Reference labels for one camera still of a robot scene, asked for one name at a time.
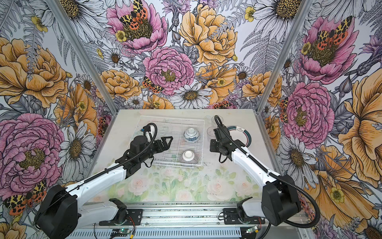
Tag left aluminium corner post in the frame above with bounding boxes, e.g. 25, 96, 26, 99
47, 1, 118, 116

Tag striped brown white bowl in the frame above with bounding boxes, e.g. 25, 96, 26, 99
180, 150, 198, 165

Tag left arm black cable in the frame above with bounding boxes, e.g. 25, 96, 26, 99
83, 122, 158, 183

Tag aluminium corner post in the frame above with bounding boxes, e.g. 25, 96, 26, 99
47, 1, 118, 116
256, 0, 313, 115

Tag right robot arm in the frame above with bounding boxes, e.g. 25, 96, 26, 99
210, 123, 301, 226

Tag white blue floral bowl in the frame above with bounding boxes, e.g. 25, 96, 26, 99
184, 127, 200, 142

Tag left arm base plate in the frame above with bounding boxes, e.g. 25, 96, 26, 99
98, 209, 143, 226

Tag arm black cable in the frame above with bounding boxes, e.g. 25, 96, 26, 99
83, 122, 158, 183
214, 115, 321, 229

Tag white wire dish rack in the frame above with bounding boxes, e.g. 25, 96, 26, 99
131, 116, 205, 168

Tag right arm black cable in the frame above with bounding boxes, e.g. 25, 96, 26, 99
214, 115, 321, 229

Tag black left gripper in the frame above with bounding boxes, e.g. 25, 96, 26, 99
140, 136, 173, 162

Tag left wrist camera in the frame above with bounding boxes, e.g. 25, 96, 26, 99
142, 125, 156, 142

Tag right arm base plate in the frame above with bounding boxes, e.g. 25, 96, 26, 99
222, 208, 265, 225

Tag plate green red band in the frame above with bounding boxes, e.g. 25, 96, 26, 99
227, 126, 252, 147

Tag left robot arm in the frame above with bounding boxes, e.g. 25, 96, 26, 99
34, 135, 173, 239

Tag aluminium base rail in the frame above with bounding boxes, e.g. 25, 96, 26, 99
69, 202, 314, 239

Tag green circuit board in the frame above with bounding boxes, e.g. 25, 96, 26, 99
110, 228, 133, 238

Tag right aluminium corner post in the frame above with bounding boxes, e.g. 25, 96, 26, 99
256, 0, 313, 115

